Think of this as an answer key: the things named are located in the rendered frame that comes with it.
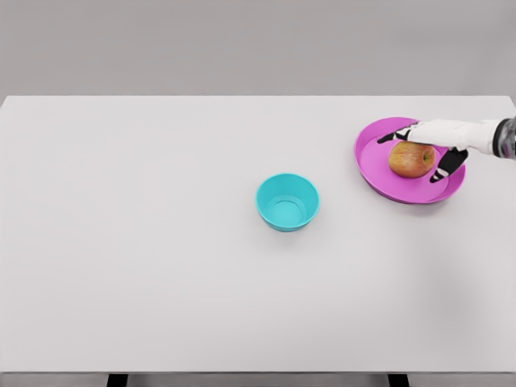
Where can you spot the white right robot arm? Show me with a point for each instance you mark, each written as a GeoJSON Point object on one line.
{"type": "Point", "coordinates": [485, 136]}

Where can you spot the pink plate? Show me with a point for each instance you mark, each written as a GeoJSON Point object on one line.
{"type": "Point", "coordinates": [377, 169]}

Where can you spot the red-yellow apple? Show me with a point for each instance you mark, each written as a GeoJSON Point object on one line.
{"type": "Point", "coordinates": [411, 159]}

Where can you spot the blue bowl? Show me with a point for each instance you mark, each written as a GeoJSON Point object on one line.
{"type": "Point", "coordinates": [287, 203]}

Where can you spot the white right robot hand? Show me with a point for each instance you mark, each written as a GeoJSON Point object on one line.
{"type": "Point", "coordinates": [433, 132]}

